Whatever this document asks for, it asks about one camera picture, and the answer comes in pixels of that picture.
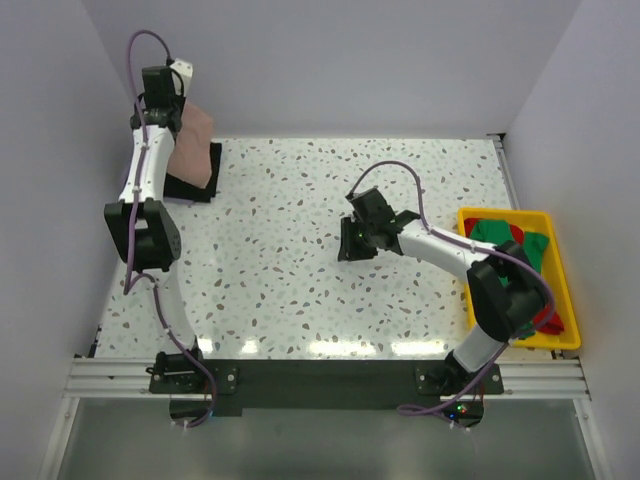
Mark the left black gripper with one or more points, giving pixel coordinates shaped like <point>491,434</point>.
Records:
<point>181,101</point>

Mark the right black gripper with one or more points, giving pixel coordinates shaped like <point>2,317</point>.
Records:
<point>348,250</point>

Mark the pink printed t-shirt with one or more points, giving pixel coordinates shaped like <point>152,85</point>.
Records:
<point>190,158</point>

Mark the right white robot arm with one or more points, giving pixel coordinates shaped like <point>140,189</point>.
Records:
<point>456,255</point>

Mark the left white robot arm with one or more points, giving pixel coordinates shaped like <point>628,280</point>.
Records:
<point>145,236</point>

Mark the green t-shirt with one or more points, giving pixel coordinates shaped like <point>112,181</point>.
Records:
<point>507,298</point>

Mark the yellow plastic bin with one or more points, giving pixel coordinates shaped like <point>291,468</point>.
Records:
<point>551,269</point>

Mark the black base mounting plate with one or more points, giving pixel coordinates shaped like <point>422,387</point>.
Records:
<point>228,388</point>

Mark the red t-shirt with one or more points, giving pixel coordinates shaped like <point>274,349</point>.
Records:
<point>550,325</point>

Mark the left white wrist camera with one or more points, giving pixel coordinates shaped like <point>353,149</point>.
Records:
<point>182,75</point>

